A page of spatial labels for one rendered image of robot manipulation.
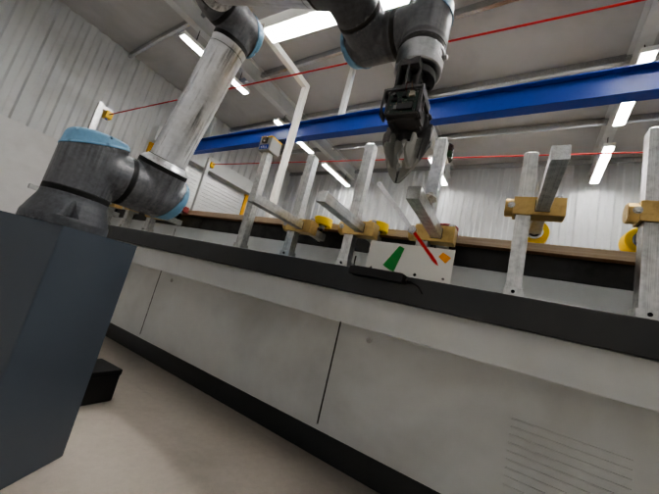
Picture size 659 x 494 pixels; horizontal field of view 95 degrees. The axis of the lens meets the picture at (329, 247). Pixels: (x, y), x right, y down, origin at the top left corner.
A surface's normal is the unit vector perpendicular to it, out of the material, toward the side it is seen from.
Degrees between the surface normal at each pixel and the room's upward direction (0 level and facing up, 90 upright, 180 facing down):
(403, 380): 90
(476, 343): 90
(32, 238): 90
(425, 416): 90
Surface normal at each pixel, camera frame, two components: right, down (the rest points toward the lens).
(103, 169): 0.84, 0.11
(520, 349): -0.47, -0.26
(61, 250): 0.97, 0.22
